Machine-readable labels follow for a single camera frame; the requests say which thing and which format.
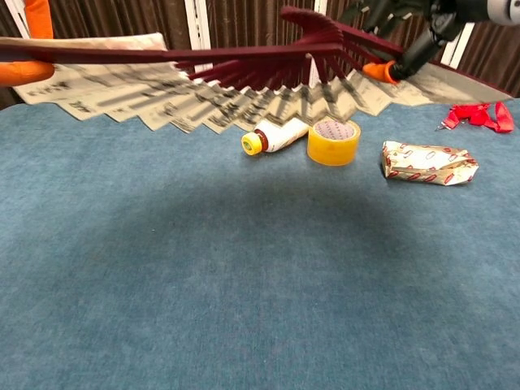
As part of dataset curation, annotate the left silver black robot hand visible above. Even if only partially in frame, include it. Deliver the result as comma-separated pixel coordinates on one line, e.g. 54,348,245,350
0,0,56,89

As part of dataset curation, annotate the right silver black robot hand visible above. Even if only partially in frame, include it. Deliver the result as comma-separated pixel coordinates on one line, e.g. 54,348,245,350
340,0,520,85

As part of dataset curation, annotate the red ribbed paper folding fan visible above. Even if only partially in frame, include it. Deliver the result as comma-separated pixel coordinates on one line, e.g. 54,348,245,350
0,5,515,136

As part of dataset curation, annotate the crumpled gold red wrapper pack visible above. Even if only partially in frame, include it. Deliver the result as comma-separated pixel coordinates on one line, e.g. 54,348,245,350
380,140,480,187

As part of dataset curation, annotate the yellow packing tape roll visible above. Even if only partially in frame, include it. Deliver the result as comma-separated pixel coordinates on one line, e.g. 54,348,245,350
305,119,362,167

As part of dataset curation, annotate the white plastic bottle yellow cap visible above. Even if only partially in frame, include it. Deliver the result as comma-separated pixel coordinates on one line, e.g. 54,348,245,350
240,119,310,157

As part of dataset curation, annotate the red lanyard strap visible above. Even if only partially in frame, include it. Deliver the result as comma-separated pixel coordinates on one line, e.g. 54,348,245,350
435,101,516,134

